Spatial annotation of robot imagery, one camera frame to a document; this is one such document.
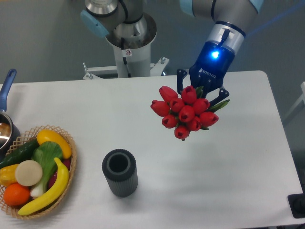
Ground blue Robotiq gripper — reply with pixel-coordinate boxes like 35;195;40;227
176;21;245;105

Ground red tulip bouquet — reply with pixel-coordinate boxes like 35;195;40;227
150;86;230;141

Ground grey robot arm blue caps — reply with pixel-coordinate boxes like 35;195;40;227
81;0;263;105

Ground dark grey ribbed vase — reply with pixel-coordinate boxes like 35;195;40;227
102;149;138;198

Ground black device at table edge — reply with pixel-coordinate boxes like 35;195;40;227
287;193;305;219

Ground dark red fruit toy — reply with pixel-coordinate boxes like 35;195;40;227
48;159;71;189

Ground yellow squash toy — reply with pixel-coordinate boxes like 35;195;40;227
37;129;72;159

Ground yellow plastic banana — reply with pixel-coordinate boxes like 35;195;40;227
18;157;69;216

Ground green bok choy toy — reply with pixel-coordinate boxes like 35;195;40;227
30;141;63;198

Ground woven wicker basket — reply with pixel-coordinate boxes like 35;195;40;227
0;125;77;220

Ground green cucumber toy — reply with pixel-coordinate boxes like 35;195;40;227
0;139;39;168

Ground beige round disc toy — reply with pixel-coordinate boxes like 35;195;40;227
15;160;43;187

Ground yellow bell pepper toy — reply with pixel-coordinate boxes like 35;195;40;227
0;164;19;187

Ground orange fruit toy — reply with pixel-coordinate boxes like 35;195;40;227
3;183;30;206

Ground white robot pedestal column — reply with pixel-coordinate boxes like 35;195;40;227
83;42;170;80

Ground white frame at right edge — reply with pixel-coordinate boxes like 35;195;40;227
283;82;305;126

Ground blue handled saucepan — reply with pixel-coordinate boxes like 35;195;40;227
0;69;20;161

